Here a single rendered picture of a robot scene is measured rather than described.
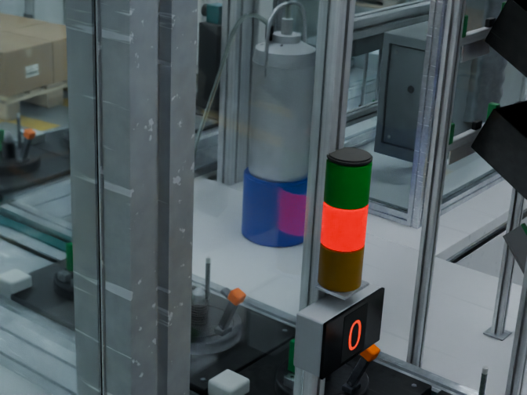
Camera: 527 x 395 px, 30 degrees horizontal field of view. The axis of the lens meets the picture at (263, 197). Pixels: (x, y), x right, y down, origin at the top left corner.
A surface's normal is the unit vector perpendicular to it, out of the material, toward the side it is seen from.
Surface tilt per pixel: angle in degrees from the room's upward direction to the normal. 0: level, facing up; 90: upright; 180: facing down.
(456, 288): 0
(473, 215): 0
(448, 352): 0
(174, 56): 90
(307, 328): 90
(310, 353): 90
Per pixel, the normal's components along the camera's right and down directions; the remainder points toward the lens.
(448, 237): 0.04, -0.93
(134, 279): 0.78, 0.26
